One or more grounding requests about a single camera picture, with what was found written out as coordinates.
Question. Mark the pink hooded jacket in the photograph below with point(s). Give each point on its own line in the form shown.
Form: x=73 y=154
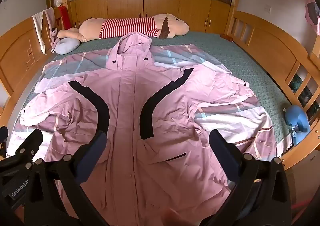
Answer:
x=125 y=105

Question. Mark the small pink plush toy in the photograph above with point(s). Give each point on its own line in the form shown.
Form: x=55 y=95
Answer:
x=53 y=34

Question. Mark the red cloth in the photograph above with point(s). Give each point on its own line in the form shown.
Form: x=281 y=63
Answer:
x=65 y=17

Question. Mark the wooden bed frame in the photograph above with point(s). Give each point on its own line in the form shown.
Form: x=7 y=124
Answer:
x=15 y=60

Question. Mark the pink wall poster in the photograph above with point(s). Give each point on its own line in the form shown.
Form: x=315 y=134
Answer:
x=312 y=13

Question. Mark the wall socket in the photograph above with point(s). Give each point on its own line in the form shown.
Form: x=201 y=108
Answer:
x=267 y=8

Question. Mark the green bed mat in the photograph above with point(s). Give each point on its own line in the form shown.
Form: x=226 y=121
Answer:
x=250 y=65

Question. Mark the pink grey plaid bedsheet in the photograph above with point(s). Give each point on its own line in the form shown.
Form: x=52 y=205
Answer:
x=225 y=120

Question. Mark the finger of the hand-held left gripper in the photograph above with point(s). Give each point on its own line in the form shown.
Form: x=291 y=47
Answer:
x=31 y=143
x=3 y=139

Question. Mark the grey neck pillow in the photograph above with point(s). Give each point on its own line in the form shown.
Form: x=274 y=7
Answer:
x=66 y=45

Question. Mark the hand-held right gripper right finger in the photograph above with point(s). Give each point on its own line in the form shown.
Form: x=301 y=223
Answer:
x=220 y=144

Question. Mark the striped plush dog toy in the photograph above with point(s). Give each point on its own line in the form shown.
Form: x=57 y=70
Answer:
x=120 y=27

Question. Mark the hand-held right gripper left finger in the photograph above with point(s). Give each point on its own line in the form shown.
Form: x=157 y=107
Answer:
x=96 y=144

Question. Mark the blue plush toy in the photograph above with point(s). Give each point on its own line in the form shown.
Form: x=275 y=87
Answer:
x=297 y=118

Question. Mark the wooden wall cabinets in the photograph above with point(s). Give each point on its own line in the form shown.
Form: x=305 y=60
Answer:
x=125 y=3

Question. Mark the white towel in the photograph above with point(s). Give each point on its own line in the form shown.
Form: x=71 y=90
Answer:
x=38 y=30

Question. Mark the pink towel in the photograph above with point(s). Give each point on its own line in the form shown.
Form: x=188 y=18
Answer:
x=49 y=17

